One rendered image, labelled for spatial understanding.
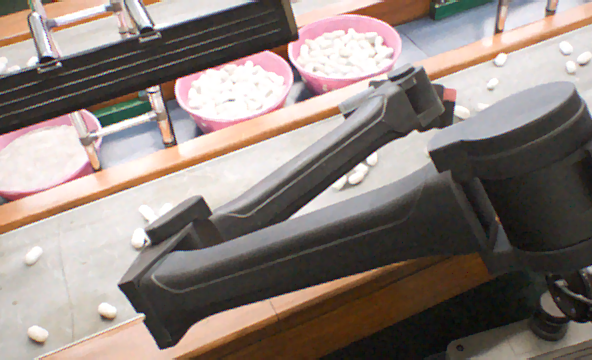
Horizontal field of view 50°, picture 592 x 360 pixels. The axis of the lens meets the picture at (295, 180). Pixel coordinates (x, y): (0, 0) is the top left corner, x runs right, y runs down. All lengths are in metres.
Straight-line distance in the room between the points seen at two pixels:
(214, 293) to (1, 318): 0.69
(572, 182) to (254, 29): 0.70
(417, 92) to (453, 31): 0.93
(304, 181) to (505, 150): 0.36
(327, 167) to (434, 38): 1.04
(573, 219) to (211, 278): 0.29
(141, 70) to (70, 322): 0.43
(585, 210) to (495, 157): 0.06
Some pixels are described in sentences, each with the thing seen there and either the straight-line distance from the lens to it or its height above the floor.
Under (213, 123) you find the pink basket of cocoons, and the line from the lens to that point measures 1.38.
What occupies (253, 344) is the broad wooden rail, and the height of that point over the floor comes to 0.72.
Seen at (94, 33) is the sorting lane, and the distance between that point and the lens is 1.80.
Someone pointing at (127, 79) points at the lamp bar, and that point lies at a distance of 0.99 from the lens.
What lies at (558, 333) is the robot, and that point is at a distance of 1.36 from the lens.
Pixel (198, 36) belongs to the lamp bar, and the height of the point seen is 1.09.
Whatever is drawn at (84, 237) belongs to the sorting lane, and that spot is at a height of 0.74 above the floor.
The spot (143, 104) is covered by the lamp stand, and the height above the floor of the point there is 0.71.
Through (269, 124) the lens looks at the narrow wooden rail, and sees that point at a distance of 1.32.
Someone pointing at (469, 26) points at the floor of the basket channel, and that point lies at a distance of 1.78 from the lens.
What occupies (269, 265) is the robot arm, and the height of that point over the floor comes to 1.22.
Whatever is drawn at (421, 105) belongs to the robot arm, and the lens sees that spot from 0.84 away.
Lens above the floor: 1.61
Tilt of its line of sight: 45 degrees down
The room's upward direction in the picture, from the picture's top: 6 degrees counter-clockwise
